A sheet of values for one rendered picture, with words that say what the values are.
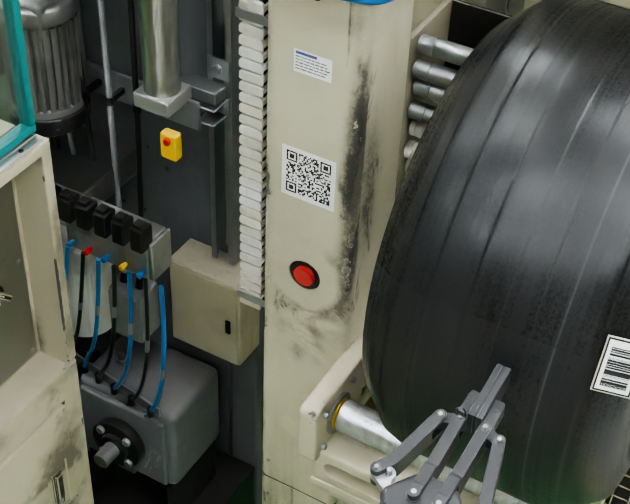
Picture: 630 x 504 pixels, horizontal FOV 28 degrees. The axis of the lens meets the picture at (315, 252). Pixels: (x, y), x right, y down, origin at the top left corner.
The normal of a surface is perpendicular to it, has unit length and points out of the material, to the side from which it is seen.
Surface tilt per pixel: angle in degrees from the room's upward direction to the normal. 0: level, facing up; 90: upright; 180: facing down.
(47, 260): 90
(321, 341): 90
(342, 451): 0
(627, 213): 42
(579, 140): 28
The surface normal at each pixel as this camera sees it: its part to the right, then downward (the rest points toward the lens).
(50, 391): 0.87, 0.35
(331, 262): -0.50, 0.55
